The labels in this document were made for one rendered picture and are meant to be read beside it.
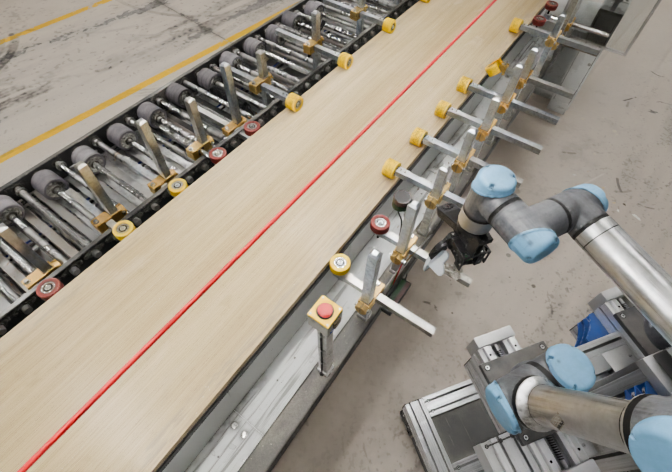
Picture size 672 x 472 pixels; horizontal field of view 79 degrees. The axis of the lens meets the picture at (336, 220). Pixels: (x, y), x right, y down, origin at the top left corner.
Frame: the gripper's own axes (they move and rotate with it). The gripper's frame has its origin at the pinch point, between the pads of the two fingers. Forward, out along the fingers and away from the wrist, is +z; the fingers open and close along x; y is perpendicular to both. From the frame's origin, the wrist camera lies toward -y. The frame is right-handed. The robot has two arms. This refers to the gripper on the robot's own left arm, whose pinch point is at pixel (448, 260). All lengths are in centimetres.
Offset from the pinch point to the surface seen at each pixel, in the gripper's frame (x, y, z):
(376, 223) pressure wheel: 2, -43, 41
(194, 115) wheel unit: -57, -116, 28
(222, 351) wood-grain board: -66, -12, 42
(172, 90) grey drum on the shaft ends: -67, -165, 47
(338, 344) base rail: -26, -8, 62
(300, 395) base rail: -45, 5, 62
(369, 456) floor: -21, 26, 132
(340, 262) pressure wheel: -18, -30, 41
